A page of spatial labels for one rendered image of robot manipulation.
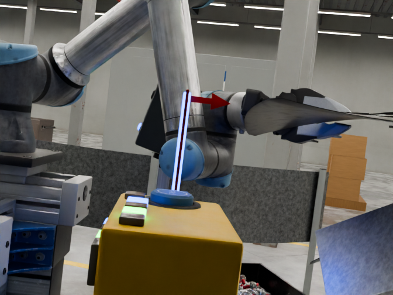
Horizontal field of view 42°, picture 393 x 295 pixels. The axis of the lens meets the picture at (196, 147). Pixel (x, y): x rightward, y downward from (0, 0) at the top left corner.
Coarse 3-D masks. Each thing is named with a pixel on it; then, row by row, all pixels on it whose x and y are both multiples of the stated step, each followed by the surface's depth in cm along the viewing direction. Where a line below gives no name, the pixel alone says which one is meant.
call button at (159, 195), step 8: (152, 192) 47; (160, 192) 46; (168, 192) 47; (176, 192) 48; (184, 192) 48; (152, 200) 46; (160, 200) 46; (168, 200) 45; (176, 200) 45; (184, 200) 46; (192, 200) 47
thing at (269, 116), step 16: (256, 112) 72; (272, 112) 71; (288, 112) 70; (304, 112) 69; (320, 112) 67; (336, 112) 65; (352, 112) 73; (384, 112) 77; (256, 128) 82; (272, 128) 82
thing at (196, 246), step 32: (160, 224) 38; (192, 224) 39; (224, 224) 40; (128, 256) 35; (160, 256) 35; (192, 256) 35; (224, 256) 35; (96, 288) 35; (128, 288) 35; (160, 288) 35; (192, 288) 35; (224, 288) 35
